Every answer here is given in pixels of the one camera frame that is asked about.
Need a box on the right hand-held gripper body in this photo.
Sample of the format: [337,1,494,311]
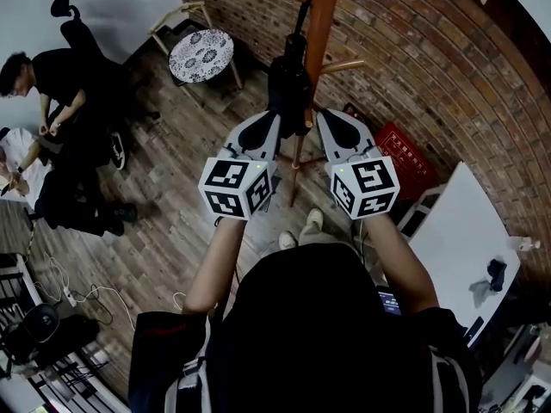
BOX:
[328,140,401,221]

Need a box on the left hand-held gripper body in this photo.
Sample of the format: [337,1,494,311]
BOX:
[197,144,281,222]

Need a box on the black umbrella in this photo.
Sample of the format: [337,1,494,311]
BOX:
[265,0,314,138]

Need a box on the wooden coat rack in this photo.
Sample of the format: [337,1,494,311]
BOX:
[247,0,369,208]

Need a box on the person's right forearm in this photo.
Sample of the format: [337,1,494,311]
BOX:
[362,216,441,320]

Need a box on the person's left forearm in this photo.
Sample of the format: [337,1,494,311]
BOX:
[183,216,250,317]

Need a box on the red box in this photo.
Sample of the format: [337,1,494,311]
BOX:
[372,120,439,201]

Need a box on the floral round wooden stool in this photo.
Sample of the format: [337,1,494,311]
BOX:
[148,0,245,93]

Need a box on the white table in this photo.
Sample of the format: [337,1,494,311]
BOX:
[406,160,523,348]

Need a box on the black device with screen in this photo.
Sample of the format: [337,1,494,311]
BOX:
[375,285,404,317]

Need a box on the black cloth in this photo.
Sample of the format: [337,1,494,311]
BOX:
[485,257,510,293]

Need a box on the person's dark shirt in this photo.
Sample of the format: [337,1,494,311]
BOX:
[127,243,484,413]

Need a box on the clear plastic bottle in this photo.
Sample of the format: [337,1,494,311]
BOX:
[506,234,542,252]

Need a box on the black office chair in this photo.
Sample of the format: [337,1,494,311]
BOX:
[49,0,161,122]

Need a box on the black round fan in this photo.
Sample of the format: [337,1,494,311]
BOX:
[22,302,62,344]

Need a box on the white cable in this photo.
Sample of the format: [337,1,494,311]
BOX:
[30,251,187,330]

